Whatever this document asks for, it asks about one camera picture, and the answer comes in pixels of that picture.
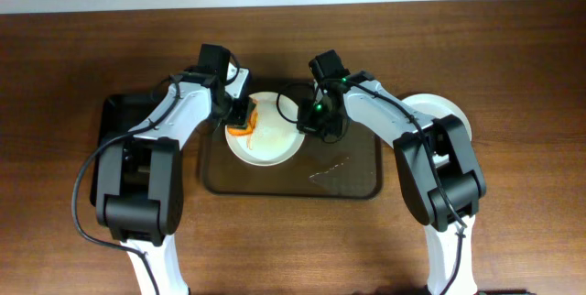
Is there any brown translucent tray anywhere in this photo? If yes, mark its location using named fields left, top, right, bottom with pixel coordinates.
left=197, top=122, right=383, bottom=200

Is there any white plate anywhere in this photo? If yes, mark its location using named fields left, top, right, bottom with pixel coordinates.
left=224, top=92, right=305, bottom=167
left=402, top=93, right=472, bottom=139

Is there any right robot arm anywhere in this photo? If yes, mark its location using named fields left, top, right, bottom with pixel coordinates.
left=296, top=49, right=486, bottom=294

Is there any black plastic tray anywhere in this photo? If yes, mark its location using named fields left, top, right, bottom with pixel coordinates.
left=90, top=94, right=184, bottom=206

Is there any orange green scrub sponge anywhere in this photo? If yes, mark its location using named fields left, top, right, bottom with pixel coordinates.
left=225, top=98, right=258, bottom=137

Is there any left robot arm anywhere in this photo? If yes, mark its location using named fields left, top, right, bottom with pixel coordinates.
left=95, top=44, right=255, bottom=294

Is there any white plate top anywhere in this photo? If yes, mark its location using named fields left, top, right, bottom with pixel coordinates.
left=224, top=92, right=305, bottom=167

